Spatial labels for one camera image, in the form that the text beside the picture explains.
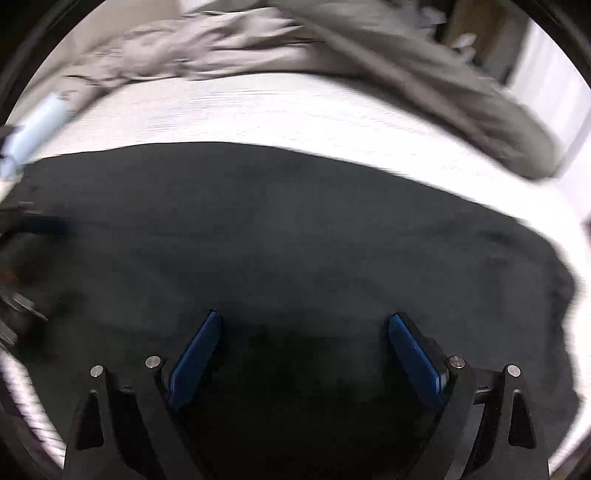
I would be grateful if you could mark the dark grey blanket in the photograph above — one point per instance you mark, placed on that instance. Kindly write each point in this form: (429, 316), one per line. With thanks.
(438, 83)

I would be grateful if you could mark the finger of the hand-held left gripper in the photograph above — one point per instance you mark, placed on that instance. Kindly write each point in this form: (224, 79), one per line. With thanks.
(46, 227)

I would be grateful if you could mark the light taupe printed duvet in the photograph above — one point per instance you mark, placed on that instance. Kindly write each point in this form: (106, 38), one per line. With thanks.
(184, 50)

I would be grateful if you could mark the black pants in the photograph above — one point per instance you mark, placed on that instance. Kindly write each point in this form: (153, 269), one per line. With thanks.
(277, 221)

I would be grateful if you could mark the white wardrobe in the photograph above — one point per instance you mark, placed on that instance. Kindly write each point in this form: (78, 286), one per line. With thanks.
(554, 92)

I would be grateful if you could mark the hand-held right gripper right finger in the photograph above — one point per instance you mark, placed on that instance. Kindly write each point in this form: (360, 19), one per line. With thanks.
(415, 360)

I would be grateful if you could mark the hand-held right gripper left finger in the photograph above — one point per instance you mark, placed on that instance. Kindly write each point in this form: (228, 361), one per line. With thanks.
(194, 360)

